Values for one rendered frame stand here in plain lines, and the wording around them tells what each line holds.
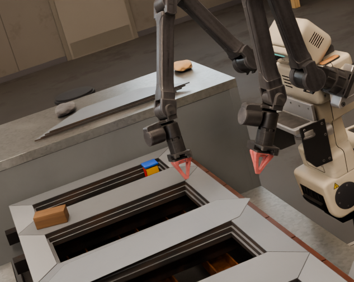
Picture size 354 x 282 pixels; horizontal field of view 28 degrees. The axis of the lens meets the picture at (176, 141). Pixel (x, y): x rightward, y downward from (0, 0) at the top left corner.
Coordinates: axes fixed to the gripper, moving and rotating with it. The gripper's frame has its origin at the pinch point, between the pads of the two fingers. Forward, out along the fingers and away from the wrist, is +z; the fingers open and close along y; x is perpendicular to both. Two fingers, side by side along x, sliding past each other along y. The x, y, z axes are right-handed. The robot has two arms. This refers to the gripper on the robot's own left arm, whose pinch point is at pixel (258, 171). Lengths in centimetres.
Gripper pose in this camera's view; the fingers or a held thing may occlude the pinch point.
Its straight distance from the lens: 225.9
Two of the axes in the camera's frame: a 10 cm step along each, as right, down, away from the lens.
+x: 9.2, 1.0, 3.9
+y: 3.6, 2.3, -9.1
